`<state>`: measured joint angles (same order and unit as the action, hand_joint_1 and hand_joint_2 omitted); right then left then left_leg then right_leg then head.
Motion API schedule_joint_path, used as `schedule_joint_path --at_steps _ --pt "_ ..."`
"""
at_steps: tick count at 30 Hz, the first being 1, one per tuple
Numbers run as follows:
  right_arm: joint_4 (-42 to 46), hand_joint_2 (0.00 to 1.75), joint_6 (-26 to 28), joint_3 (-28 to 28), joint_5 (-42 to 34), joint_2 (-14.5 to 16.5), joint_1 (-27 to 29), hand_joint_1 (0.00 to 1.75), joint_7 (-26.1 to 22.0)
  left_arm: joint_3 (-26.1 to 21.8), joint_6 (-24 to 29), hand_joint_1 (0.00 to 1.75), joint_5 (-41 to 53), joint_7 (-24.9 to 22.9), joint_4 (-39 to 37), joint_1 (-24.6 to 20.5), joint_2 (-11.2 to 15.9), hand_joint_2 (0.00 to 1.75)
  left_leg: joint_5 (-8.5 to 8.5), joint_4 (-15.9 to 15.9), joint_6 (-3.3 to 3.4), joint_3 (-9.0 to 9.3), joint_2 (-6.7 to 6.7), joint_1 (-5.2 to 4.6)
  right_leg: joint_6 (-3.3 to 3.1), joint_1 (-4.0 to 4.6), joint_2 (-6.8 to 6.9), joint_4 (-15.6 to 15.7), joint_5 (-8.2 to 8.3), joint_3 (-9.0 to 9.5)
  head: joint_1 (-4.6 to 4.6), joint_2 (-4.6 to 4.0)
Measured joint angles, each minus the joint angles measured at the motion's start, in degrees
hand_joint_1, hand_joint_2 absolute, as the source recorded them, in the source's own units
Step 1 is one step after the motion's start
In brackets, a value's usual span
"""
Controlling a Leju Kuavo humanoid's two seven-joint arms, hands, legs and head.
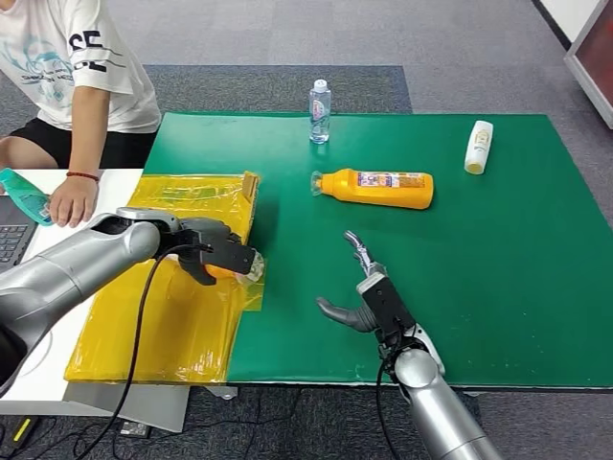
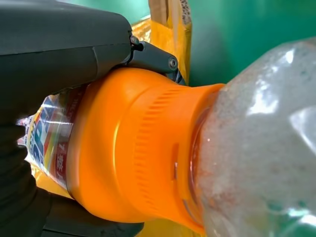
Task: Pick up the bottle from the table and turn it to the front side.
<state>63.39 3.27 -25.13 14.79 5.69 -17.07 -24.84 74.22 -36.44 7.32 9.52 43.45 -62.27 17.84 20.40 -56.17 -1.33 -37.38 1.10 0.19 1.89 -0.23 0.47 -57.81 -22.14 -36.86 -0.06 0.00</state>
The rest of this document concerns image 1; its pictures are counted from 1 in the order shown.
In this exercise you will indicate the yellow plastic bag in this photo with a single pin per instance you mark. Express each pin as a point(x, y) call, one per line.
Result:
point(167, 330)

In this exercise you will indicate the green table mat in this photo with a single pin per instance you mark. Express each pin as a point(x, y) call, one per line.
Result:
point(479, 286)

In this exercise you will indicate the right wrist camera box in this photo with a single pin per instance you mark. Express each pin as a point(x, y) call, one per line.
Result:
point(387, 308)

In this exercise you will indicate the black plug with yellow label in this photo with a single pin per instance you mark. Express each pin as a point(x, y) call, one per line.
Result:
point(21, 430)

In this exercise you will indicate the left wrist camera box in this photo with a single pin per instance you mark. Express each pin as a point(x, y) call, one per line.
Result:
point(230, 257)

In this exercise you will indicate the grey power strip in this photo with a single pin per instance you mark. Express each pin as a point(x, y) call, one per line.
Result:
point(136, 429)

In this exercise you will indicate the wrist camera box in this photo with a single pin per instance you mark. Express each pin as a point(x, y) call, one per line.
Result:
point(387, 308)
point(230, 257)

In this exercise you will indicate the dark grey laptop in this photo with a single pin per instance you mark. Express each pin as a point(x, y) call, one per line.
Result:
point(12, 235)

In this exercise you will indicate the orange bottle with clear cap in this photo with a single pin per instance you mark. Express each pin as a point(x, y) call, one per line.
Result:
point(383, 195)
point(222, 273)

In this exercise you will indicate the teal plastic bottle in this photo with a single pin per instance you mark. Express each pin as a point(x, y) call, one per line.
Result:
point(24, 197)

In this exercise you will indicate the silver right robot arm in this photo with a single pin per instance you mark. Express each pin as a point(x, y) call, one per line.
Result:
point(430, 400)

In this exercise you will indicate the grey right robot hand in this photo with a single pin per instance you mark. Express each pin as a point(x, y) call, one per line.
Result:
point(347, 314)

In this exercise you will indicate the person's forearm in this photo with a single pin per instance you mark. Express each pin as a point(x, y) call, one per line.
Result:
point(88, 133)

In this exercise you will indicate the person's hand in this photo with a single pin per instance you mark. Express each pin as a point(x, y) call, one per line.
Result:
point(72, 200)

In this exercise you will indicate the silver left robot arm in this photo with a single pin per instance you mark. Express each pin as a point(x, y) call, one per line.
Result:
point(62, 279)

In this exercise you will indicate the clear water bottle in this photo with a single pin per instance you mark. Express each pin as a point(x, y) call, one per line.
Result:
point(320, 114)

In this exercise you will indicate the grey table bracket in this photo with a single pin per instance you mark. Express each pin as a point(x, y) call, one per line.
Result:
point(220, 392)

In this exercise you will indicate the white framed red panel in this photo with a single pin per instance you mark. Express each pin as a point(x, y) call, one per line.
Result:
point(596, 63)

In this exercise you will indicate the white plastic bottle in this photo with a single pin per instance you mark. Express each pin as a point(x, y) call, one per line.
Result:
point(479, 147)

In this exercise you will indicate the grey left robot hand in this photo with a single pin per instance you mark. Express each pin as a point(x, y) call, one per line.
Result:
point(206, 228)

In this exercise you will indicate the person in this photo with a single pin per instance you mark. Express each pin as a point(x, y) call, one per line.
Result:
point(53, 63)

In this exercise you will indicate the grey desk side panel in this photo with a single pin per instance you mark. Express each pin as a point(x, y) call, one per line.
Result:
point(157, 407)

